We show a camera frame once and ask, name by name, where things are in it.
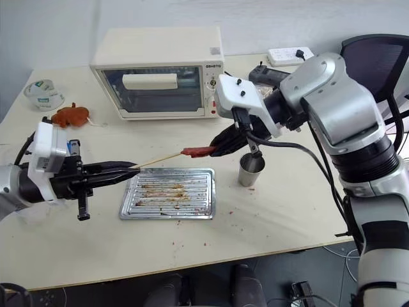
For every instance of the cream toaster oven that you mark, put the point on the cream toaster oven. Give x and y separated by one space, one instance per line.
153 73

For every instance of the clear bag of food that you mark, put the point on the clear bag of food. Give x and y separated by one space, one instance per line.
266 92

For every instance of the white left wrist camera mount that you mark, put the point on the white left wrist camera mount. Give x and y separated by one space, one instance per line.
44 150

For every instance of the black power plug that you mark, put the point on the black power plug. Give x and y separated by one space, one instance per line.
301 54

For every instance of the black box on floor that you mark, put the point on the black box on floor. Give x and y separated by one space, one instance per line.
303 292

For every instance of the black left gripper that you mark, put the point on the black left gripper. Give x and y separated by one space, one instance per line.
68 180

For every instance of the white power strip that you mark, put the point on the white power strip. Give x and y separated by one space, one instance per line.
284 55

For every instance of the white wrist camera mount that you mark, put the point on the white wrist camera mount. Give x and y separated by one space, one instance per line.
44 150
239 96

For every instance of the reddish brown sausage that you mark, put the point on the reddish brown sausage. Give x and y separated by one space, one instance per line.
198 151

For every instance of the thin wooden skewer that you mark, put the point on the thin wooden skewer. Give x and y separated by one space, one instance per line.
159 160

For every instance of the stainless steel cup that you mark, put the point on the stainless steel cup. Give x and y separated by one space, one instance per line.
250 172

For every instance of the ribbed metal baking tray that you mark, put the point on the ribbed metal baking tray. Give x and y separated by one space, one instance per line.
169 193

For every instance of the black mesh office chair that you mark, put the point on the black mesh office chair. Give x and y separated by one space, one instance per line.
380 64

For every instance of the dark rounded shape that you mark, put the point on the dark rounded shape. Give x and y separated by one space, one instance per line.
249 286

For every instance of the brown plush toy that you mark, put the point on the brown plush toy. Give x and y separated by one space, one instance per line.
70 115

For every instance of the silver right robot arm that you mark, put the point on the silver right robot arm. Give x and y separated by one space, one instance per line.
351 134

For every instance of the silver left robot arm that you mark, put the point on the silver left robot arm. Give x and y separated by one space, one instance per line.
12 188

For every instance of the clear tape roll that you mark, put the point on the clear tape roll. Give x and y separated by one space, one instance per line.
43 96

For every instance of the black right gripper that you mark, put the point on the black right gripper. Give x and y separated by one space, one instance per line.
255 128

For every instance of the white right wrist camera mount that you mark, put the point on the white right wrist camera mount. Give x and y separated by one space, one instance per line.
239 96

